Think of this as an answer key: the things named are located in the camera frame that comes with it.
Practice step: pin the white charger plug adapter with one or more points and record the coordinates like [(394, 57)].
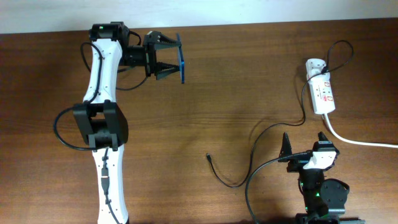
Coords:
[(314, 67)]

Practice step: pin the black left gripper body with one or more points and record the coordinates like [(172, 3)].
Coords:
[(137, 55)]

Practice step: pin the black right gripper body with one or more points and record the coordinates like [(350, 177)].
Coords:
[(296, 164)]

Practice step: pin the blue Galaxy smartphone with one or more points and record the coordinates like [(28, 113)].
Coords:
[(181, 62)]

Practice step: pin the white power strip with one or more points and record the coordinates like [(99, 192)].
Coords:
[(321, 94)]

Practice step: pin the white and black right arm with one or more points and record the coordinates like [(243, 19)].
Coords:
[(324, 198)]

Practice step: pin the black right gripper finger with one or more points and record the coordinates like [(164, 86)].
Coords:
[(286, 149), (322, 138)]

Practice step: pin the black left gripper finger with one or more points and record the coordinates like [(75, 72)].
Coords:
[(164, 42), (162, 70)]

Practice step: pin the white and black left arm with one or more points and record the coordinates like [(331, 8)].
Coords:
[(100, 120)]

